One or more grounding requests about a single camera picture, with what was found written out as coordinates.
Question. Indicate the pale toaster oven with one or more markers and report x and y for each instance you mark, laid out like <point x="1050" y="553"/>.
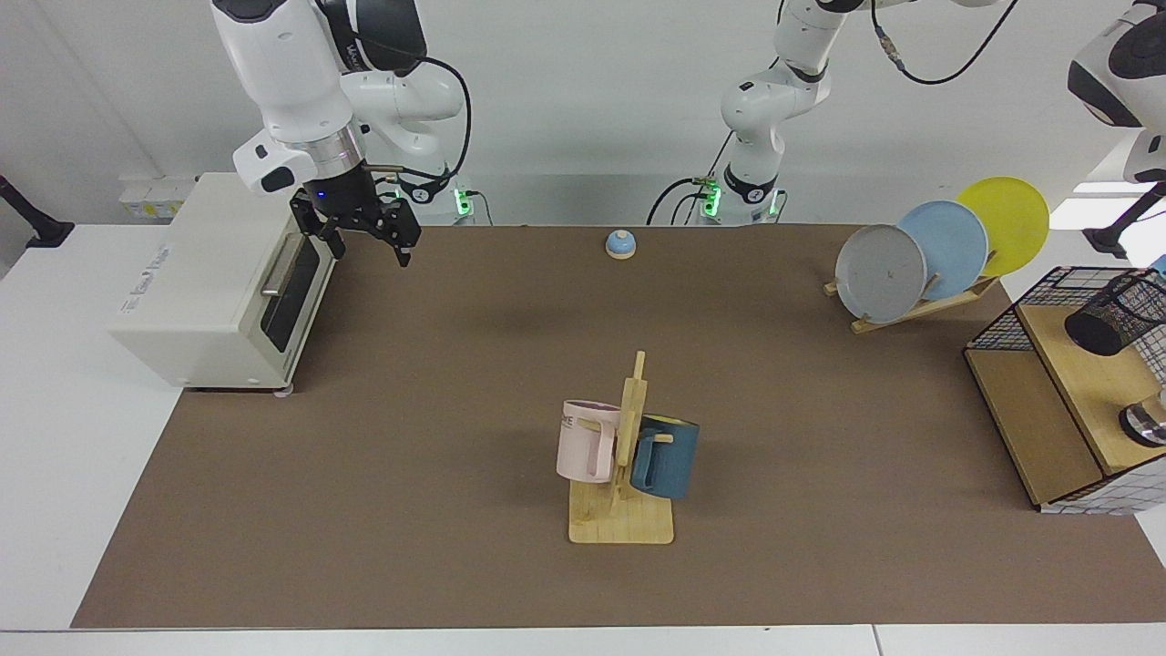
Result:
<point x="209" y="273"/>

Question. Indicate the pink cup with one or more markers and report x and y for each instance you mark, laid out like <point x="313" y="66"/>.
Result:
<point x="578" y="446"/>

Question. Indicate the dark teal cup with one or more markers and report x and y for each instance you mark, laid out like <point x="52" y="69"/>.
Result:
<point x="669" y="460"/>

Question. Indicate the brown table cloth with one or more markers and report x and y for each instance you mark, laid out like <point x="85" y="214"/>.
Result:
<point x="455" y="510"/>

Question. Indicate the black mesh pen holder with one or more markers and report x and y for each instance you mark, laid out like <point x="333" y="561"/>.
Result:
<point x="1107" y="323"/>

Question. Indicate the silver round lid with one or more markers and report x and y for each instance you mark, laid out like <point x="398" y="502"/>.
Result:
<point x="1146" y="424"/>

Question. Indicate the grey plate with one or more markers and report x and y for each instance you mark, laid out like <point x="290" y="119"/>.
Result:
<point x="874" y="273"/>

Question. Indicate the black camera stand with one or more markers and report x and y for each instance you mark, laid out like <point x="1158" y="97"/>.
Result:
<point x="41" y="232"/>
<point x="1116" y="235"/>

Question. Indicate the light blue plate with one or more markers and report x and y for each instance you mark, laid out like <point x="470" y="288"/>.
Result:
<point x="952" y="241"/>

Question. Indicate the wooden plate rack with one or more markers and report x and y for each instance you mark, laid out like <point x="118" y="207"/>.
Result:
<point x="911" y="312"/>

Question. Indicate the wooden cup stand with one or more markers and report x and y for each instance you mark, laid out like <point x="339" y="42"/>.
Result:
<point x="629" y="524"/>

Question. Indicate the yellow plate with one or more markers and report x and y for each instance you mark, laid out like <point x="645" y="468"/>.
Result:
<point x="1011" y="219"/>

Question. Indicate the white grid mat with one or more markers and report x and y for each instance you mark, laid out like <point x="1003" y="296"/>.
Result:
<point x="1111" y="497"/>

